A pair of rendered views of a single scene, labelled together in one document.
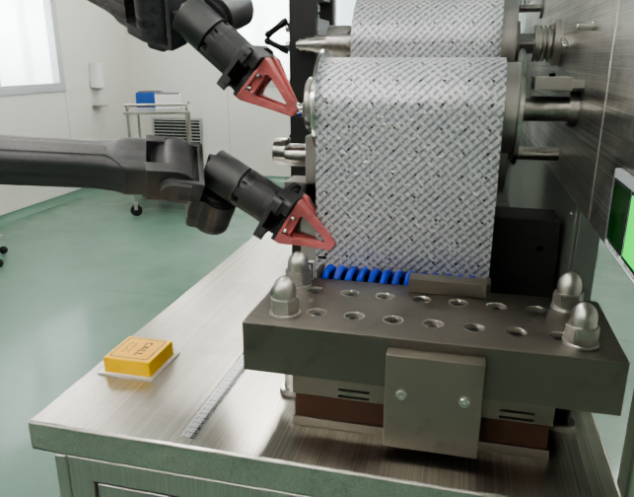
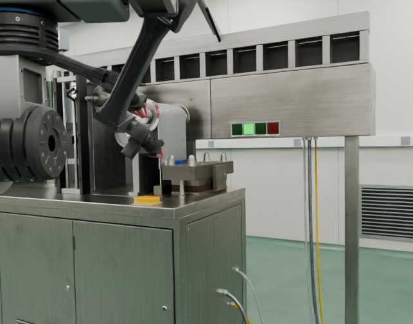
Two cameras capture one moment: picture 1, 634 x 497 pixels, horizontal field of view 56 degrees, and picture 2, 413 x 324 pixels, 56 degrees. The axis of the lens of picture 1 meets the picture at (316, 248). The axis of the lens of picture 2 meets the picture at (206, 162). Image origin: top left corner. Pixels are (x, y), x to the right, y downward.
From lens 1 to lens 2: 165 cm
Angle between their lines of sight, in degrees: 76
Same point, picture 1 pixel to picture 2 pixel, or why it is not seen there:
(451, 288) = not seen: hidden behind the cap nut
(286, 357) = (200, 174)
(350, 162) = (164, 130)
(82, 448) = (185, 212)
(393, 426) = (218, 184)
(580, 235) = (193, 148)
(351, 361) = (208, 171)
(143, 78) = not seen: outside the picture
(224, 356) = not seen: hidden behind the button
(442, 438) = (222, 184)
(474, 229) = (184, 148)
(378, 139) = (168, 124)
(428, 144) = (176, 125)
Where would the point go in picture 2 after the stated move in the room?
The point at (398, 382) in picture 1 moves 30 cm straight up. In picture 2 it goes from (218, 172) to (216, 105)
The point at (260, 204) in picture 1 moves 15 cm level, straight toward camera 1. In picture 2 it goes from (154, 144) to (189, 143)
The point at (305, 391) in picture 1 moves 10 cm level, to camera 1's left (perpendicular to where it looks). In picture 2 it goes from (200, 184) to (194, 187)
